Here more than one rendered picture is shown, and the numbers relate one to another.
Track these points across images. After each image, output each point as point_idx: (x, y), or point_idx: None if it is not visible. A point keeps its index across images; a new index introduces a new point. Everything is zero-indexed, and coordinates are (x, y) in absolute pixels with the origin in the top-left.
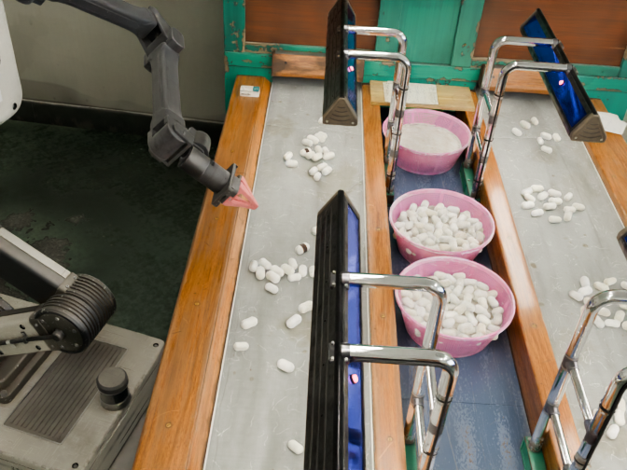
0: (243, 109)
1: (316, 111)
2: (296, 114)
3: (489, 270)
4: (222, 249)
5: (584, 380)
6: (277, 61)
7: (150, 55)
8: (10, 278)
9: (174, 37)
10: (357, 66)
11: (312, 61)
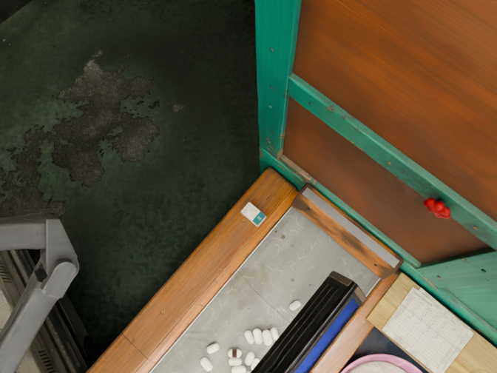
0: (226, 241)
1: (306, 280)
2: (281, 271)
3: None
4: None
5: None
6: (301, 200)
7: (31, 276)
8: None
9: (46, 288)
10: (384, 269)
11: (336, 228)
